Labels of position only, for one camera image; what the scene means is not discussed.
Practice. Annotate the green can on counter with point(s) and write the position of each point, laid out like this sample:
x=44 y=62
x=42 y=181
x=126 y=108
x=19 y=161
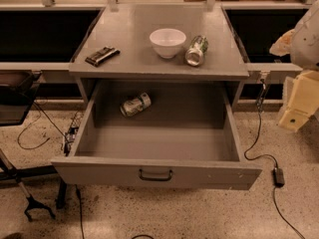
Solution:
x=196 y=51

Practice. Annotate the grey cabinet counter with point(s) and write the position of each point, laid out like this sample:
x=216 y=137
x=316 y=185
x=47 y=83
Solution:
x=128 y=29

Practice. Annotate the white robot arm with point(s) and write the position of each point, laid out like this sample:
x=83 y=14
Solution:
x=302 y=45

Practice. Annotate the black power adapter with cable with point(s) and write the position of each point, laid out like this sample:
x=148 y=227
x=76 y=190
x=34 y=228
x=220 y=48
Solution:
x=277 y=172

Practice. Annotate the grey open drawer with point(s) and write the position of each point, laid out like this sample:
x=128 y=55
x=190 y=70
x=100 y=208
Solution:
x=189 y=129

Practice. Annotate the white bowl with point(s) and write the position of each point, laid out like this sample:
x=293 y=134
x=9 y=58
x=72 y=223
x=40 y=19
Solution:
x=167 y=42

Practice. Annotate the black chair left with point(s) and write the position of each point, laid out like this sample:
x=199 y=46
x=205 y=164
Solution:
x=18 y=90

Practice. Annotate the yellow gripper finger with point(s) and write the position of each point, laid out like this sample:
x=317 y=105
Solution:
x=282 y=46
x=300 y=100

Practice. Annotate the green 7up can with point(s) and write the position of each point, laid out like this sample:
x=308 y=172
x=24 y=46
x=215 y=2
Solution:
x=138 y=104

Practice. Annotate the black drawer handle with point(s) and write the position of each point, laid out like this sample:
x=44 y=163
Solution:
x=155 y=177

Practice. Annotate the power strip on floor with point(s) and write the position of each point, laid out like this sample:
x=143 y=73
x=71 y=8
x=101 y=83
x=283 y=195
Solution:
x=70 y=135

